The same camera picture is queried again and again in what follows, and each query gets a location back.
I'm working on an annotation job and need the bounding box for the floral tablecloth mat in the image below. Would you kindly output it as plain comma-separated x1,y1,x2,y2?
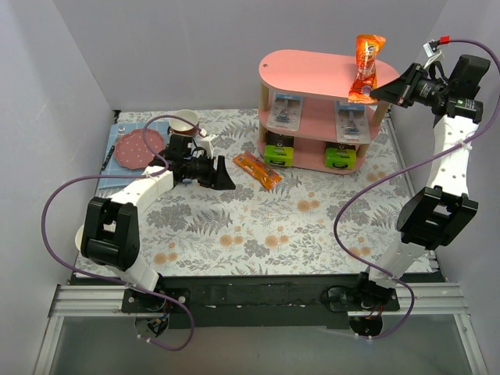
140,109,412,276

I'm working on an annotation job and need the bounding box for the white ceramic bowl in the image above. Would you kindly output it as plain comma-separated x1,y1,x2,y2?
75,226,84,251

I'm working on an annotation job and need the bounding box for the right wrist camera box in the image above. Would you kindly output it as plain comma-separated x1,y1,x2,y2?
423,36,451,67

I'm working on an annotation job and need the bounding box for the red cup white inside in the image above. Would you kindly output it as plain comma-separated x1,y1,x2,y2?
168,109,199,137

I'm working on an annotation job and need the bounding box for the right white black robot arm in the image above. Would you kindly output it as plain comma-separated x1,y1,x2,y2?
353,55,490,311

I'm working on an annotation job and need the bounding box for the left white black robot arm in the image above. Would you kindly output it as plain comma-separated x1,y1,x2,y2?
75,134,235,313

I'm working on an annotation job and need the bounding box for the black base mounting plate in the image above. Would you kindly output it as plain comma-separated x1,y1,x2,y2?
121,274,400,329

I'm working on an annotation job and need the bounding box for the blue razor blister pack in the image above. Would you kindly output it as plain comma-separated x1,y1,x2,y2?
268,92,304,132
334,101,371,145

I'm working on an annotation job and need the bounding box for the orange long snack packet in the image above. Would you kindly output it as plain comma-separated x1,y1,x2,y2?
233,151,282,191

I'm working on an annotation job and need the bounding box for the black handled fork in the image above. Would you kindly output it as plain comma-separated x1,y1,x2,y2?
101,126,125,172

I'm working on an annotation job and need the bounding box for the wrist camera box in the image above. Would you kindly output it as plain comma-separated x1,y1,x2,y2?
423,36,451,67
197,134,219,158

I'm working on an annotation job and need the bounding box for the pink dotted plate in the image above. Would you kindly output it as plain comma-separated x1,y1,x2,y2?
114,129,166,170

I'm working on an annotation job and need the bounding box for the aluminium frame rail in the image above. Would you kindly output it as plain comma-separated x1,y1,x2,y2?
35,276,488,374

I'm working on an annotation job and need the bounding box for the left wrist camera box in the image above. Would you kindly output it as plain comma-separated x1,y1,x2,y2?
197,134,219,158

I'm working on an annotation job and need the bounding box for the black green Gillette razor box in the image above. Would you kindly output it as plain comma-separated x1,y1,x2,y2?
264,131,294,167

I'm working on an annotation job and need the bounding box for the orange small razor packet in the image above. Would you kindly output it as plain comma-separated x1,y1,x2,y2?
348,34,387,105

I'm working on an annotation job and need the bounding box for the blue checkered placemat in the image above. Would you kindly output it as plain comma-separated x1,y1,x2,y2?
98,123,145,189

